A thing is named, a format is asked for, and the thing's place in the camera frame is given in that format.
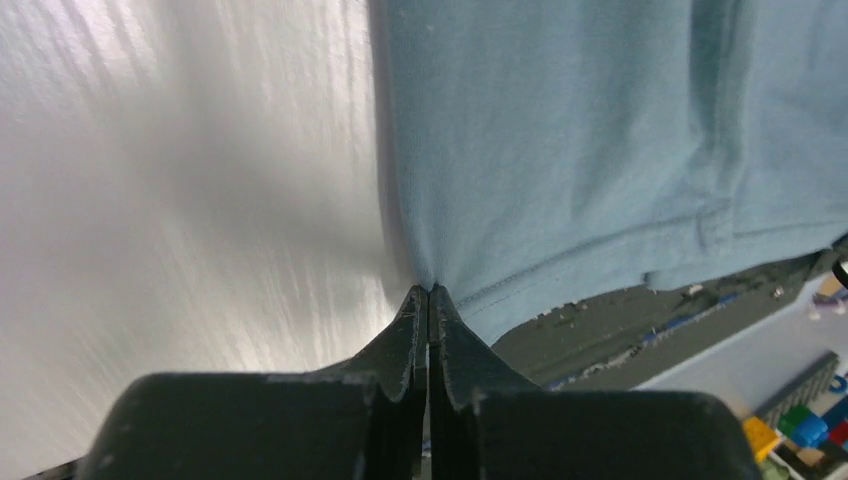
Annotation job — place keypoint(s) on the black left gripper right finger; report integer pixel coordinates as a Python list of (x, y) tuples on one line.
[(487, 421)]

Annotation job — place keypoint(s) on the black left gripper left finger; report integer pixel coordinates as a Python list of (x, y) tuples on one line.
[(361, 418)]

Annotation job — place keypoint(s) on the blue-grey t-shirt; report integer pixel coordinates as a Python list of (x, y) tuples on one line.
[(552, 151)]

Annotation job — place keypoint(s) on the colourful toy bricks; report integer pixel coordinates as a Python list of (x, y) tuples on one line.
[(802, 434)]

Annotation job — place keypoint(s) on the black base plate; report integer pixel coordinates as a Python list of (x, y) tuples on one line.
[(576, 341)]

